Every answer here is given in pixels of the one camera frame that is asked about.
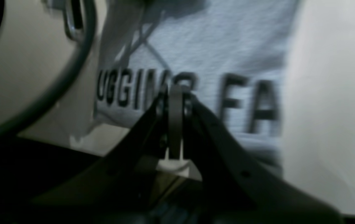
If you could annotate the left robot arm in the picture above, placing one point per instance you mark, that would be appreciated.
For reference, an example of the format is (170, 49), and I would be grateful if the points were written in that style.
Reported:
(55, 56)

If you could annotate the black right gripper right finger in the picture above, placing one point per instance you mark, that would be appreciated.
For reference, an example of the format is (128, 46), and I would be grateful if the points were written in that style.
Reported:
(238, 190)

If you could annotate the grey T-shirt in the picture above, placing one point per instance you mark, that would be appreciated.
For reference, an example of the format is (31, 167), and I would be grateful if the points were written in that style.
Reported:
(231, 53)

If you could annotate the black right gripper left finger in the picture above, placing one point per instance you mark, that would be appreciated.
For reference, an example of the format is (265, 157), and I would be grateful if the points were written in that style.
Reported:
(124, 187)

